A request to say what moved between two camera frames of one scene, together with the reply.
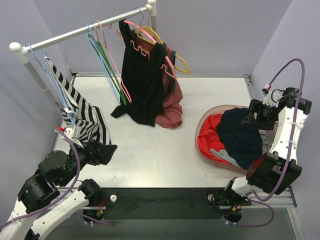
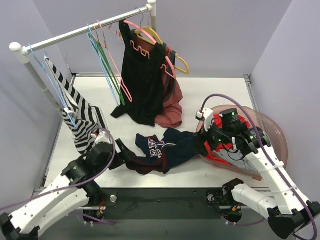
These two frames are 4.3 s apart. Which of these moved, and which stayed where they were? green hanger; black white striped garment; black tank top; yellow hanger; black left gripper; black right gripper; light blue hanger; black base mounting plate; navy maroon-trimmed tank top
Moved: navy maroon-trimmed tank top; black right gripper; black left gripper
Stayed: black tank top; black white striped garment; green hanger; yellow hanger; black base mounting plate; light blue hanger
